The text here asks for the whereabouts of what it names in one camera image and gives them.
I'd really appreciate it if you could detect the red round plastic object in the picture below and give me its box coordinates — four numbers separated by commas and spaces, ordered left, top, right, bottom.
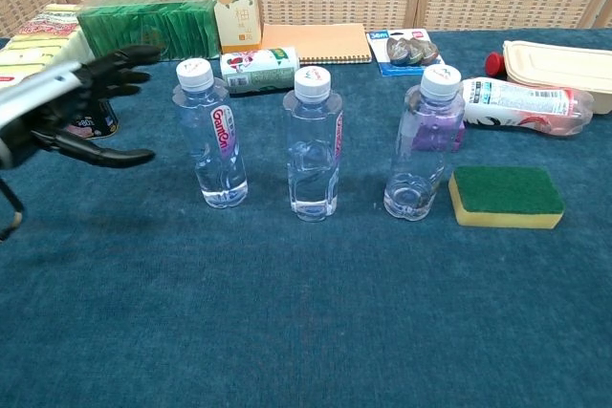
484, 52, 508, 78

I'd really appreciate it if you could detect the blue table cloth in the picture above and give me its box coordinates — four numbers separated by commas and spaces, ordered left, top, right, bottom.
0, 28, 612, 408

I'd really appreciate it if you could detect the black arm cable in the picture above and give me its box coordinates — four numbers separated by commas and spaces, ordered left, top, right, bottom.
0, 177, 26, 242

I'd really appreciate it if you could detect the black gold luncheon meat tin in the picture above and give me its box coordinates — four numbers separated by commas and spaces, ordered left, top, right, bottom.
66, 97, 120, 140

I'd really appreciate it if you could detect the green yellow scouring sponge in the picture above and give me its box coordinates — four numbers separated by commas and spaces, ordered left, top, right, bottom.
448, 165, 565, 230

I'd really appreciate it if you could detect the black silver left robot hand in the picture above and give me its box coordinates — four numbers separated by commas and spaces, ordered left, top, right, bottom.
0, 44, 164, 170

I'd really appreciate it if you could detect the beige lidded food container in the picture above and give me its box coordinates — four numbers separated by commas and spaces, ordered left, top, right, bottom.
501, 39, 612, 116

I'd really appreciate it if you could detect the white green printed can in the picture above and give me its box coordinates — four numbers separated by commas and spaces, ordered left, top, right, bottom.
219, 47, 301, 96

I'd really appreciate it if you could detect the blue correction tape blister pack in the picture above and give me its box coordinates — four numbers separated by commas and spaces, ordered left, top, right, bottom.
365, 28, 451, 77

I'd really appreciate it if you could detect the purple small carton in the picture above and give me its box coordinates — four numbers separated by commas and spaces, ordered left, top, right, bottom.
410, 111, 467, 154

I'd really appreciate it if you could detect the clear box of green sachets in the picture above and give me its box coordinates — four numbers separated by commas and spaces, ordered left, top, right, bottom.
76, 0, 222, 64

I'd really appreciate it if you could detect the white red labelled drink bottle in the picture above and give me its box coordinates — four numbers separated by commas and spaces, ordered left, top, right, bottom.
458, 75, 596, 138

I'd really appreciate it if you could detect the orange cream pomelo carton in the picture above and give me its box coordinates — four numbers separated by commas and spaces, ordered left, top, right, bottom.
201, 0, 264, 54

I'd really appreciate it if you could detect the orange spiral notebook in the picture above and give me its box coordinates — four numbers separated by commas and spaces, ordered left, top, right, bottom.
260, 23, 373, 66

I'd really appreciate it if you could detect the yellow white sponge multipack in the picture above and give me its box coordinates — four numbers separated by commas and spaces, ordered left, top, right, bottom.
0, 3, 95, 90

